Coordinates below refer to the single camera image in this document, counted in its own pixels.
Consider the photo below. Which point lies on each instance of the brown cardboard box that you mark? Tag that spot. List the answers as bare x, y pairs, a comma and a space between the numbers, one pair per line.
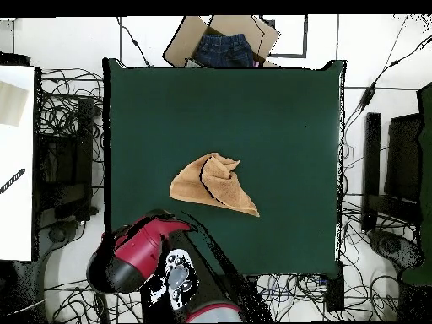
182, 44

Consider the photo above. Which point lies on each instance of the white table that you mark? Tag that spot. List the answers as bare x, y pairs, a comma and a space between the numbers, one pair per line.
17, 219

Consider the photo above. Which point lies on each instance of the black upright bar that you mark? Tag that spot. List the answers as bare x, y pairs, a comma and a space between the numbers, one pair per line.
371, 168

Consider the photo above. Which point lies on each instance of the black equipment rack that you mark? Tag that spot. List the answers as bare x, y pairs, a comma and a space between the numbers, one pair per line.
64, 162

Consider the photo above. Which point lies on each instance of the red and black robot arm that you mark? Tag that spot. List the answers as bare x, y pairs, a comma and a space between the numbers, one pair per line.
138, 251

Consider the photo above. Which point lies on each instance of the black striped strip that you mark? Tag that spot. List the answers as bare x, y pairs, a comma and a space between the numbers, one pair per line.
12, 180

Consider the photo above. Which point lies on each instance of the dark green table cloth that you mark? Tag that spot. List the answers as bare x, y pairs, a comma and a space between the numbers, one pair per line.
270, 135

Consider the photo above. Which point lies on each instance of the blue denim jeans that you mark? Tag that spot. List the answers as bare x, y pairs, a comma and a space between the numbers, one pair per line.
222, 50

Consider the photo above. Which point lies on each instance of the small black box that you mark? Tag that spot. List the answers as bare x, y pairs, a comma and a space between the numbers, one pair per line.
334, 287

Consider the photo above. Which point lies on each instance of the black flat panel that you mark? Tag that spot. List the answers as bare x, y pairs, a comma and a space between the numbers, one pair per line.
403, 158

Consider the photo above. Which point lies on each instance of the tan terry towel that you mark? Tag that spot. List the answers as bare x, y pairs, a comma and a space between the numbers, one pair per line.
189, 189

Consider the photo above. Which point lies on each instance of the beige block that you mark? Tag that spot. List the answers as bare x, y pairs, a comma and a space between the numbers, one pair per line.
11, 103

